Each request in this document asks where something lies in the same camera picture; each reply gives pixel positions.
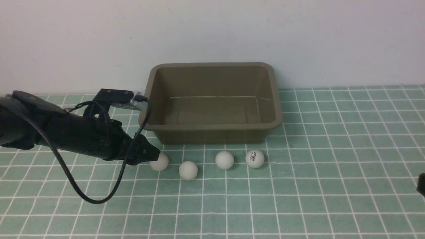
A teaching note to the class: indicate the olive plastic bin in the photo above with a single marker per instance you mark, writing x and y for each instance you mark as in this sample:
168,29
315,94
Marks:
213,103

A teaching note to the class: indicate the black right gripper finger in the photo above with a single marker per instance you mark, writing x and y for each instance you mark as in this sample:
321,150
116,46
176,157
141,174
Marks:
420,187

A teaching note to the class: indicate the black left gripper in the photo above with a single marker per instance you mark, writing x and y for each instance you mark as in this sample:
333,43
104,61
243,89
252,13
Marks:
110,142

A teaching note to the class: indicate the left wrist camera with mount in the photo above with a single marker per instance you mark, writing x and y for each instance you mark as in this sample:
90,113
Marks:
124,99

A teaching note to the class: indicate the white ping-pong ball printed logo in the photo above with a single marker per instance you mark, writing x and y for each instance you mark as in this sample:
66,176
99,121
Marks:
254,158

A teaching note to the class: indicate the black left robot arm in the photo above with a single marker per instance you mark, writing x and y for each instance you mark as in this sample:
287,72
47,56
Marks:
27,120

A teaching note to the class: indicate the green checkered tablecloth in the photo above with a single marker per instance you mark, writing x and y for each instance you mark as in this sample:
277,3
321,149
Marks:
343,165

